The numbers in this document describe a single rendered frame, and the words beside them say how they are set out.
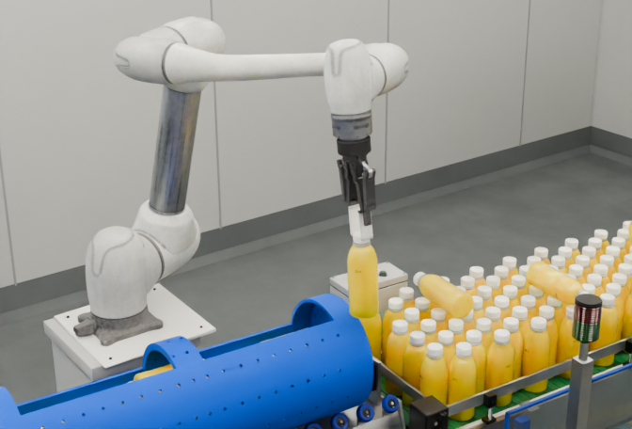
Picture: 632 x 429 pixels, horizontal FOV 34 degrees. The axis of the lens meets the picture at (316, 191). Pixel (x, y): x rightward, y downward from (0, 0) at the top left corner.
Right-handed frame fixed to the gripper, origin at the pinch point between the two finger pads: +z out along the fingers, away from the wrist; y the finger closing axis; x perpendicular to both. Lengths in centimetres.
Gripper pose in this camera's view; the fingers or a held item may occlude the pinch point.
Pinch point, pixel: (360, 222)
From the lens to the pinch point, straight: 238.4
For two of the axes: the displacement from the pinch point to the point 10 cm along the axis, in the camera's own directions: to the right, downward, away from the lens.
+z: 0.9, 9.5, 2.9
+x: 8.8, -2.2, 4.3
